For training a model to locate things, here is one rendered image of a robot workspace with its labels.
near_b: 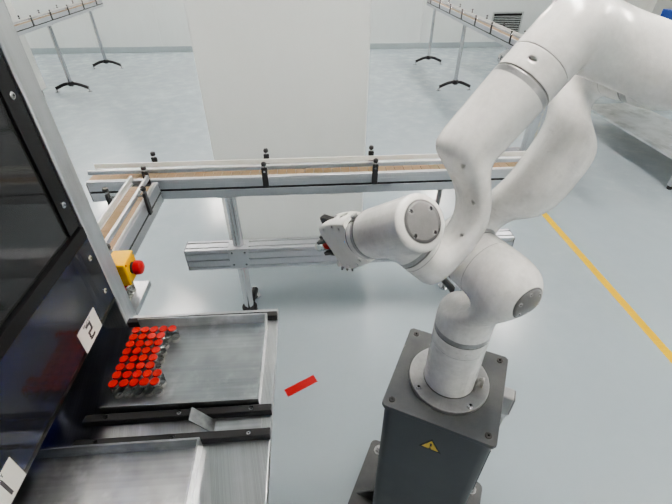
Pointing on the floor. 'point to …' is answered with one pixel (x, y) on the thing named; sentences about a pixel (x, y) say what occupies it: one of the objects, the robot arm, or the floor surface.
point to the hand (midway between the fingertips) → (329, 243)
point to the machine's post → (30, 91)
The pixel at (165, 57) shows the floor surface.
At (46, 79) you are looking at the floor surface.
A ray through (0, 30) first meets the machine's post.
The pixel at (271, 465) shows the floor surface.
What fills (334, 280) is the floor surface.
